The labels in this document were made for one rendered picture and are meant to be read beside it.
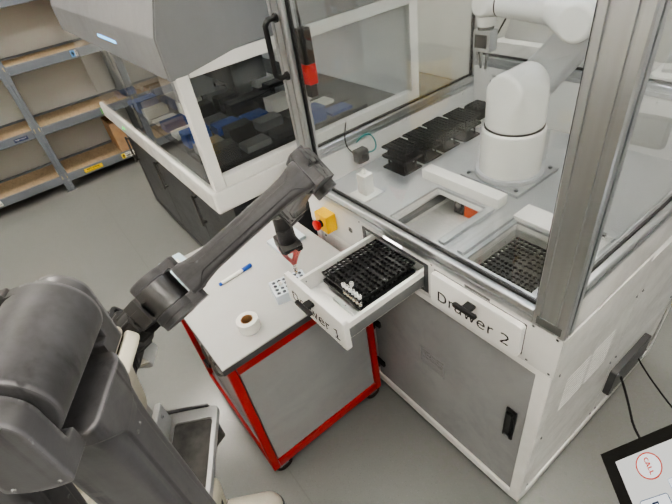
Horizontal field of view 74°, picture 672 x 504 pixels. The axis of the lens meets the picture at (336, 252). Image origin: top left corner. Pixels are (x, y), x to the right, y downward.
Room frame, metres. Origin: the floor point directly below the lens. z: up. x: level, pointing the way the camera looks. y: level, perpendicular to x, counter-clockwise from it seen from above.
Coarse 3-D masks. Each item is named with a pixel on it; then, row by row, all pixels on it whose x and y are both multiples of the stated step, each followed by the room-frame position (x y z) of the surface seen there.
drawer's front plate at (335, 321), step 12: (288, 276) 1.00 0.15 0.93; (288, 288) 1.01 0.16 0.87; (300, 288) 0.94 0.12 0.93; (312, 300) 0.89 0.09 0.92; (312, 312) 0.91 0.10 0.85; (324, 312) 0.84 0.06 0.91; (336, 312) 0.82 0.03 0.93; (324, 324) 0.86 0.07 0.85; (336, 324) 0.80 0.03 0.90; (336, 336) 0.81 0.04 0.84; (348, 336) 0.78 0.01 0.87; (348, 348) 0.77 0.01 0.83
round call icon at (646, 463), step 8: (632, 456) 0.31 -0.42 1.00; (640, 456) 0.30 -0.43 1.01; (648, 456) 0.30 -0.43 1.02; (656, 456) 0.29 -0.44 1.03; (640, 464) 0.29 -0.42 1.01; (648, 464) 0.29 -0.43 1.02; (656, 464) 0.28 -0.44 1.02; (640, 472) 0.28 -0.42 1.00; (648, 472) 0.28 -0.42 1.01; (656, 472) 0.27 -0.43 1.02; (664, 472) 0.27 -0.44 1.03; (648, 480) 0.27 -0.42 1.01
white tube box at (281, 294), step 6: (300, 270) 1.17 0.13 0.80; (300, 276) 1.15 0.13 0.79; (270, 282) 1.14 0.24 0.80; (276, 282) 1.13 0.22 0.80; (282, 282) 1.12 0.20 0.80; (270, 288) 1.12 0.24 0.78; (276, 288) 1.10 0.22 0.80; (282, 288) 1.11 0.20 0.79; (276, 294) 1.07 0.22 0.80; (282, 294) 1.07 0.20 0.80; (288, 294) 1.07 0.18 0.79; (276, 300) 1.07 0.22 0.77; (282, 300) 1.06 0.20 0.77; (288, 300) 1.07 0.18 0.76
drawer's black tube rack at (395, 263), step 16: (352, 256) 1.07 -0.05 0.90; (368, 256) 1.06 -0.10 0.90; (384, 256) 1.04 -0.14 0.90; (400, 256) 1.03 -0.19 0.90; (336, 272) 1.01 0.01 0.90; (352, 272) 1.03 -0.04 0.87; (368, 272) 0.98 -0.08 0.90; (384, 272) 0.97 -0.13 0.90; (400, 272) 0.96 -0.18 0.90; (336, 288) 0.97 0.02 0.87; (352, 288) 0.93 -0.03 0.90; (368, 288) 0.92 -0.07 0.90; (384, 288) 0.94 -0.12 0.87; (352, 304) 0.90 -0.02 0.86; (368, 304) 0.89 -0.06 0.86
